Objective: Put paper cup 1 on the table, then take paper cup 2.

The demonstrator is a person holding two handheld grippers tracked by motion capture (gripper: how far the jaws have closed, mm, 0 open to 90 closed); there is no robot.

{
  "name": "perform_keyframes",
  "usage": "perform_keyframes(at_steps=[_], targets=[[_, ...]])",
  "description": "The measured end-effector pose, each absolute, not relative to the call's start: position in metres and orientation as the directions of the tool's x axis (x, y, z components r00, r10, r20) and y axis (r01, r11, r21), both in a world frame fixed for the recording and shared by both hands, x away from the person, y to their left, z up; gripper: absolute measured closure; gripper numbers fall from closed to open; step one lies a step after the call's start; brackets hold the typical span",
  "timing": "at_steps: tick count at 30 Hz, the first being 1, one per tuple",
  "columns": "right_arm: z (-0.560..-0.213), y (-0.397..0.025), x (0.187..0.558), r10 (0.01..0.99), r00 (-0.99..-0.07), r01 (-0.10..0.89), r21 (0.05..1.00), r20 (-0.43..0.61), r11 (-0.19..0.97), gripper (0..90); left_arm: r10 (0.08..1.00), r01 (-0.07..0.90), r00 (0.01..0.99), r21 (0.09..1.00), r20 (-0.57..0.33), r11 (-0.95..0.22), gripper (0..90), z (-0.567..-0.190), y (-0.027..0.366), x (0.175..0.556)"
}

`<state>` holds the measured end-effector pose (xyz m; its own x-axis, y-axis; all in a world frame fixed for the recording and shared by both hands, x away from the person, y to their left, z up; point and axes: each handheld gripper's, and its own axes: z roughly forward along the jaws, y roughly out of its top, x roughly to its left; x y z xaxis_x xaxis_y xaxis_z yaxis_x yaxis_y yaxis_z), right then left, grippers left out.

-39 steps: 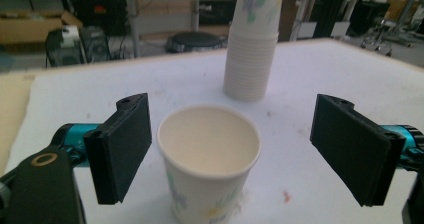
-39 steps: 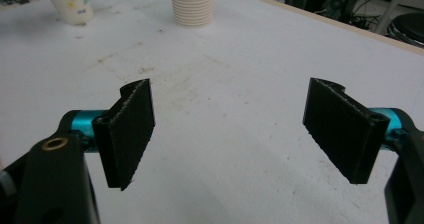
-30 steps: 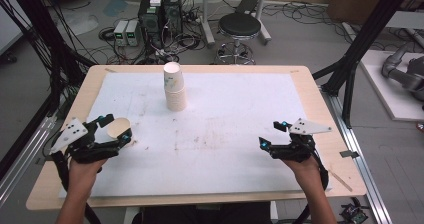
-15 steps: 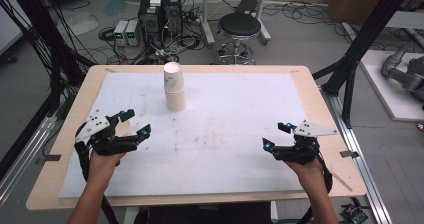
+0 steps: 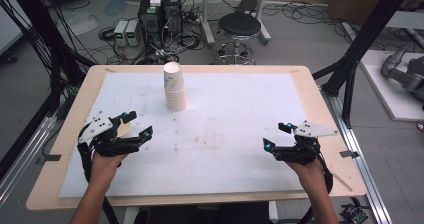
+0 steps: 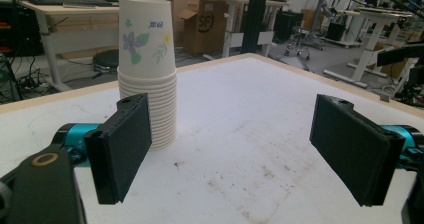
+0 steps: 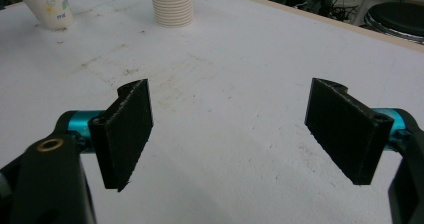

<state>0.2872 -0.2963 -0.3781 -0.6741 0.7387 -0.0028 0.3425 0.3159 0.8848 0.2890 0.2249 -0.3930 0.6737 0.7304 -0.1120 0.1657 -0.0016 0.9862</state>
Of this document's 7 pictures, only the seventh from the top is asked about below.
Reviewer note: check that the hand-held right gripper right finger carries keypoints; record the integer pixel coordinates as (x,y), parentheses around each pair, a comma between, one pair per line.
(348,130)

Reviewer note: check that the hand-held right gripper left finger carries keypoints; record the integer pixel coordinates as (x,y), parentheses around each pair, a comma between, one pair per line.
(124,134)

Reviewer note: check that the stack of ribbed paper cups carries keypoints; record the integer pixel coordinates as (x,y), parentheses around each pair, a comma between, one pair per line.
(171,5)

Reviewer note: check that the white floral paper cup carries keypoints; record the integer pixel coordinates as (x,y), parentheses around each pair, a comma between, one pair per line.
(46,7)

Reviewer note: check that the black round stool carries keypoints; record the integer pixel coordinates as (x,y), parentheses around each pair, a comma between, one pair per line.
(396,19)

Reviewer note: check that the grey metal frame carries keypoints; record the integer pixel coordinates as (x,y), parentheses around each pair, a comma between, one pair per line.
(365,4)

